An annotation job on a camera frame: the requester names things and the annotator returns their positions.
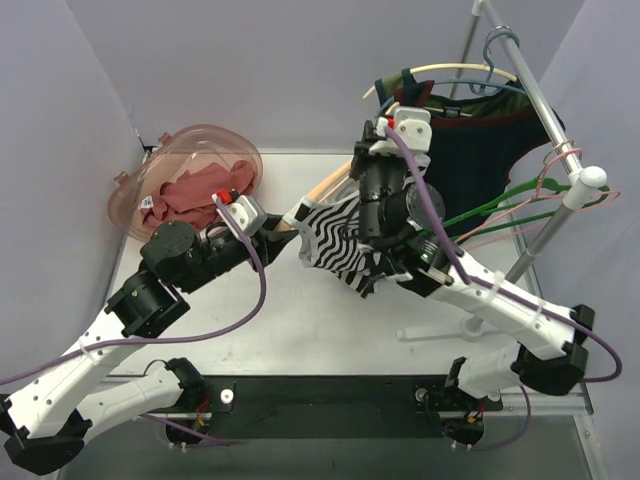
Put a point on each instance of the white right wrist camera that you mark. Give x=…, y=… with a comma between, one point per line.
x=411, y=124

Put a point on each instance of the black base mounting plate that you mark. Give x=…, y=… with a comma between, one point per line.
x=270, y=407

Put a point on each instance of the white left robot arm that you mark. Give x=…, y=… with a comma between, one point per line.
x=50, y=420

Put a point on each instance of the pink wire hanger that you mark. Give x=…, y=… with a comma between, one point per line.
x=589, y=190

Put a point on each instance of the olive green garment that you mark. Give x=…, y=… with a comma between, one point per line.
x=390, y=85

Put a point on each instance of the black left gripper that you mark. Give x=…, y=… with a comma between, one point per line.
x=261, y=245

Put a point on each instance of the beige wooden hanger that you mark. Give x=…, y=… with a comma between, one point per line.
x=337, y=178

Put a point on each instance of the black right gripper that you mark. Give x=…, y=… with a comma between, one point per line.
x=364, y=157

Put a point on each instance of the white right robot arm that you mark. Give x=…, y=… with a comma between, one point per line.
x=398, y=220

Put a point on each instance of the aluminium frame rail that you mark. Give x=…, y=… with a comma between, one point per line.
x=576, y=402

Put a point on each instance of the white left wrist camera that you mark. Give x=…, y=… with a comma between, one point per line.
x=240, y=213

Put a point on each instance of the cream plastic hanger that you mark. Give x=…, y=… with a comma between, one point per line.
x=463, y=66

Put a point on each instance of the green plastic hanger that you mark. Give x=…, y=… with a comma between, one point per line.
x=498, y=214

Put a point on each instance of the metal clothes rack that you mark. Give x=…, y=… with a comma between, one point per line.
x=555, y=132

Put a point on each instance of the black white striped tank top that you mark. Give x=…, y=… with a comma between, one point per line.
x=329, y=242

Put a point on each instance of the rust red tank top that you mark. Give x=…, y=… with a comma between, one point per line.
x=189, y=197

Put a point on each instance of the navy blue garment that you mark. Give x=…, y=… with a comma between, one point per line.
x=475, y=142

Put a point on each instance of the pink translucent plastic basket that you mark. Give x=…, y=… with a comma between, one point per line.
x=191, y=148

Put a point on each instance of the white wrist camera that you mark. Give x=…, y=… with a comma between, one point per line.
x=240, y=213
x=411, y=124

